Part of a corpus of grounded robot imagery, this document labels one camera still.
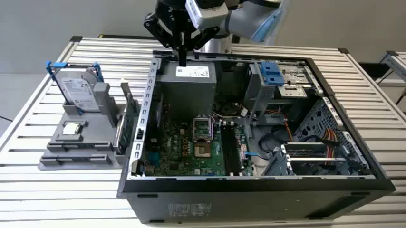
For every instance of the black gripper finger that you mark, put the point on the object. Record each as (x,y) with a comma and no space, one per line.
(203,38)
(158,31)

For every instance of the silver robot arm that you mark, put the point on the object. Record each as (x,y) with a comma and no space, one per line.
(245,21)

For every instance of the black RAM slot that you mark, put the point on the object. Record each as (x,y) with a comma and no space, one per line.
(235,149)
(226,147)

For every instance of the grey power supply unit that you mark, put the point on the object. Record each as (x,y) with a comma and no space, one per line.
(187,95)

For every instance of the blue plastic drive latch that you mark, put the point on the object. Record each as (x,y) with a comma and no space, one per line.
(271,73)

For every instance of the black cooler fan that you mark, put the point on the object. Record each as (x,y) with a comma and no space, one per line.
(226,108)

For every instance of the hard disk in blue carrier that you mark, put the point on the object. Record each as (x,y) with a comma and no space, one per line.
(76,90)

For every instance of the silver metal drive bay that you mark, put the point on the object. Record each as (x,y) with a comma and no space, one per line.
(291,92)

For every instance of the green graphics card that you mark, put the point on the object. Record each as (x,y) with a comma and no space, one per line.
(127,123)

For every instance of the CPU socket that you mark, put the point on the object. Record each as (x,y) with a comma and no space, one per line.
(203,149)

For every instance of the grey parts rack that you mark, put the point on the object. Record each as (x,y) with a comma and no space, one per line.
(95,133)

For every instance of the silver CPU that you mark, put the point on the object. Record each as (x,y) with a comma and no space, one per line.
(71,129)

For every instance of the green motherboard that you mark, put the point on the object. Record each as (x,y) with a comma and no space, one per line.
(178,164)

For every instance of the grey perforated disk bay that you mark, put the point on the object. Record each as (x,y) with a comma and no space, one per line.
(305,148)

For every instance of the aluminium side table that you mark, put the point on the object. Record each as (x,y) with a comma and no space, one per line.
(393,59)

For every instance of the black open PC case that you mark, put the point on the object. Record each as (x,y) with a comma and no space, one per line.
(254,204)

